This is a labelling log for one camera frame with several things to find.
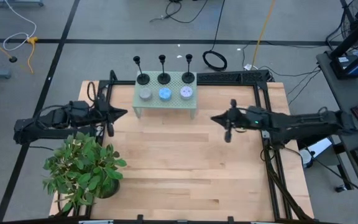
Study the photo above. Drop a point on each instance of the white power adapter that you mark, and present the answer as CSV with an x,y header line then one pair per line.
x,y
250,67

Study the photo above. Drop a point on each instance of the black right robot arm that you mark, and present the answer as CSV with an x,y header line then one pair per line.
x,y
306,124

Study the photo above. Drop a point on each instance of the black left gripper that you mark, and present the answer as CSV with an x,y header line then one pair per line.
x,y
85,115

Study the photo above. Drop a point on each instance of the black aluminium extrusion frame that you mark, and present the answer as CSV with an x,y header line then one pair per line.
x,y
228,77

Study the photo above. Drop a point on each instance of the green potted plant black pot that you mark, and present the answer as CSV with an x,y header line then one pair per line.
x,y
84,169

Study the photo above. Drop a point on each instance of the black stand leg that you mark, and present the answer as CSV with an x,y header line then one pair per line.
x,y
342,168

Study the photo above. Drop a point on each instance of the black diagonal beam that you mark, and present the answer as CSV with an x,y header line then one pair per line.
x,y
353,34

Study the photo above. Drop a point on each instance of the small black table bracket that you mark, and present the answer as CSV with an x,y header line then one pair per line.
x,y
230,220
140,219

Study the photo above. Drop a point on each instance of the tall black metal candlestick holder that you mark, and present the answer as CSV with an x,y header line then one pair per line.
x,y
143,79
188,77
163,78

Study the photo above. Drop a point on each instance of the white cup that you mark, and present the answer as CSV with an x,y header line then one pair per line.
x,y
305,158

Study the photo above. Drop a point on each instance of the green perforated metal riser shelf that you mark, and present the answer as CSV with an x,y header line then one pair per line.
x,y
175,103

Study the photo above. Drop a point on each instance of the lilac dotted round ceramic holder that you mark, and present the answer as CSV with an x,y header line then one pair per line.
x,y
186,92

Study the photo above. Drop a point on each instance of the grey patterned round ceramic holder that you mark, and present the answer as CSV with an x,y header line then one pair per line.
x,y
145,94

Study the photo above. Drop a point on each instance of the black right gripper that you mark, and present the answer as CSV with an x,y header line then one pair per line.
x,y
250,119

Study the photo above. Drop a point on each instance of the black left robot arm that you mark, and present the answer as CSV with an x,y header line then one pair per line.
x,y
36,127

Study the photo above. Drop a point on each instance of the blue round ceramic holder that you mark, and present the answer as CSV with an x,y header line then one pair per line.
x,y
165,94

